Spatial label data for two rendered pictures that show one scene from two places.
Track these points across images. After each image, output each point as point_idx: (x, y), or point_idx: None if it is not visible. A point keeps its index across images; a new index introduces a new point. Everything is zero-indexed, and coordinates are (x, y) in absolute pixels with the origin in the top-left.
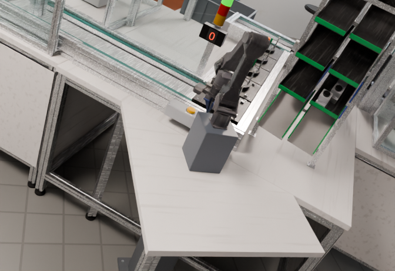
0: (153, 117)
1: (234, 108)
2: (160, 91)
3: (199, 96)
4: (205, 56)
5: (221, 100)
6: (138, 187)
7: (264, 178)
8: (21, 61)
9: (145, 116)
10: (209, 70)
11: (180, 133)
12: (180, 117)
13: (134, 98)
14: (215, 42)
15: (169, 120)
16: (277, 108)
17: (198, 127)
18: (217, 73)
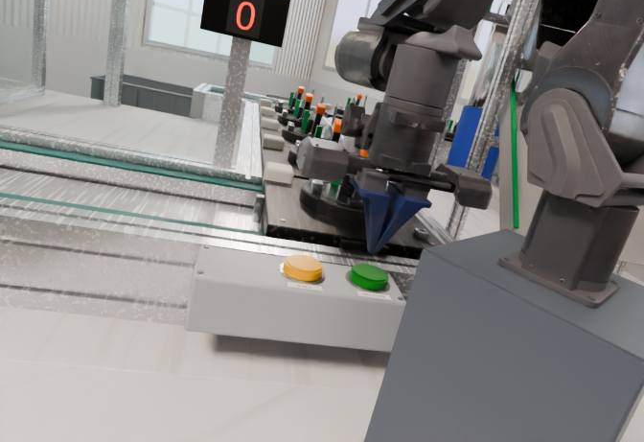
0: (135, 365)
1: (633, 158)
2: (130, 241)
3: (280, 212)
4: (231, 99)
5: (613, 121)
6: None
7: (638, 412)
8: None
9: (95, 378)
10: (240, 154)
11: (288, 383)
12: (273, 317)
13: (13, 311)
14: (262, 34)
15: (211, 344)
16: (520, 172)
17: (486, 339)
18: (403, 55)
